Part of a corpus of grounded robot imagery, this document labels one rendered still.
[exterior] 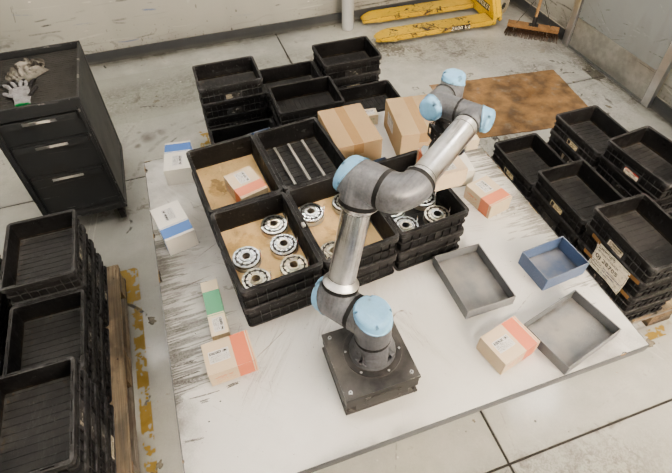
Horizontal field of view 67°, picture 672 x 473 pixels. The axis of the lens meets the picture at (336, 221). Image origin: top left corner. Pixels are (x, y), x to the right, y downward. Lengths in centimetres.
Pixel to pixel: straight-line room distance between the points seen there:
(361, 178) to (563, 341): 101
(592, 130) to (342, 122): 171
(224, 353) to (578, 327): 125
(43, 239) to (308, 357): 150
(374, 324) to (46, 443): 125
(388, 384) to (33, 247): 181
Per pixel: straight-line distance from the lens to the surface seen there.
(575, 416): 270
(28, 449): 219
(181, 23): 494
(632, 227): 281
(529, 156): 336
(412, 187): 131
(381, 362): 164
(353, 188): 135
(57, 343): 251
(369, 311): 151
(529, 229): 229
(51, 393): 226
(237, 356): 176
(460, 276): 204
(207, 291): 194
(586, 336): 204
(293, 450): 169
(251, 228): 201
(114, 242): 331
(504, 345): 183
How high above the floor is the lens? 230
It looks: 47 degrees down
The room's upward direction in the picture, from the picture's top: 1 degrees counter-clockwise
